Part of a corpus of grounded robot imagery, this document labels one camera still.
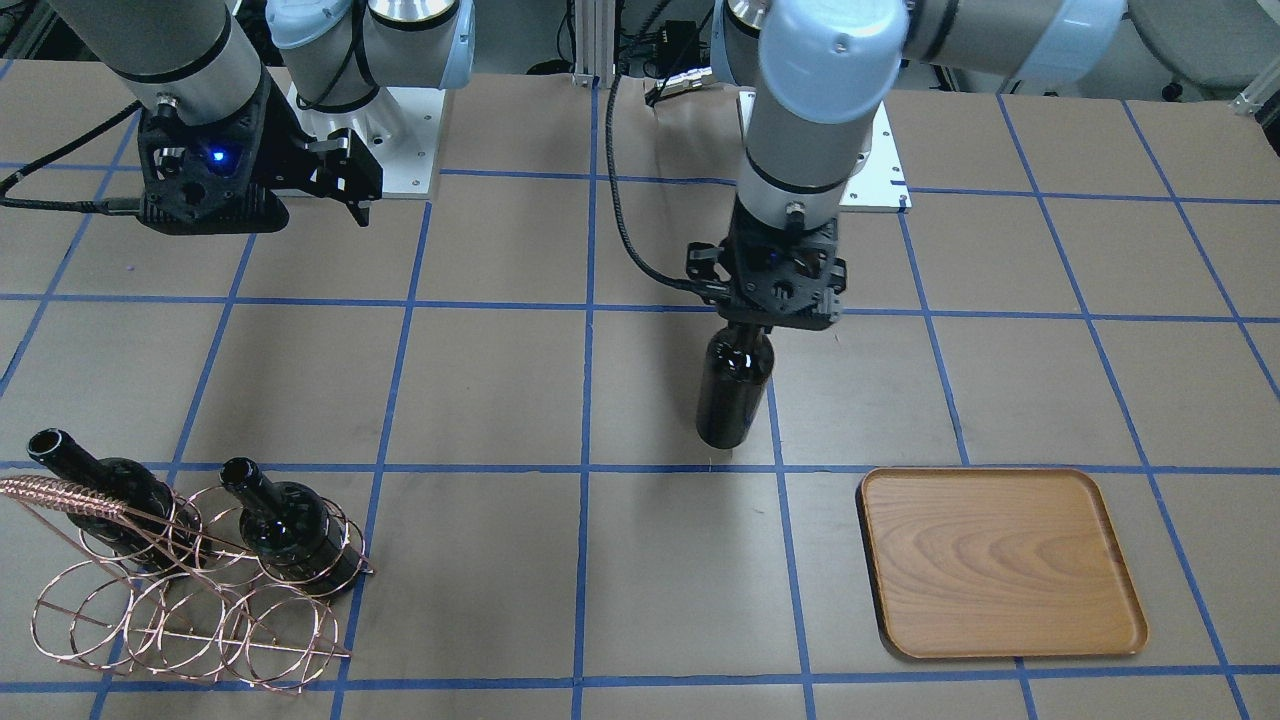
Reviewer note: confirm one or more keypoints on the wooden tray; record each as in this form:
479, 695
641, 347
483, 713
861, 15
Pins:
969, 563

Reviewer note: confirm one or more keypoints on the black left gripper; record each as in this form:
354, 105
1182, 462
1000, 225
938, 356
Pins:
703, 266

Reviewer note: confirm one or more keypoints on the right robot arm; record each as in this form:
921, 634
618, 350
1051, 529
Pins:
345, 58

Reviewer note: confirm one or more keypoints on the aluminium frame post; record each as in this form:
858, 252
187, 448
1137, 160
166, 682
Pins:
594, 26

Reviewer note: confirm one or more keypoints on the copper wire bottle basket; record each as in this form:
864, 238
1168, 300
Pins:
219, 617

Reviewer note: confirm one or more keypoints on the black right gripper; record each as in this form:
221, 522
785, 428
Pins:
286, 143

